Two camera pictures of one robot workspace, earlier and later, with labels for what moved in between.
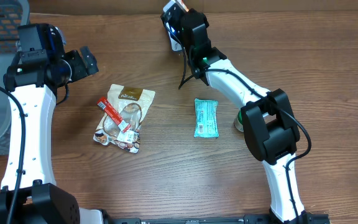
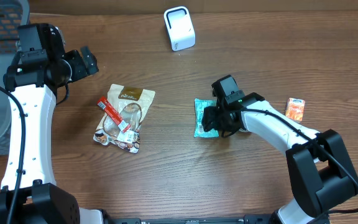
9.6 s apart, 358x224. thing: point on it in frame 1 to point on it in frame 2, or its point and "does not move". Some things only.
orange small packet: x=183 y=5 to x=295 y=109
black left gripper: x=84 y=62 does not move
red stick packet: x=114 y=116 does not move
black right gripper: x=184 y=12 to x=212 y=122
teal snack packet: x=206 y=111 does not move
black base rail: x=309 y=218 does not move
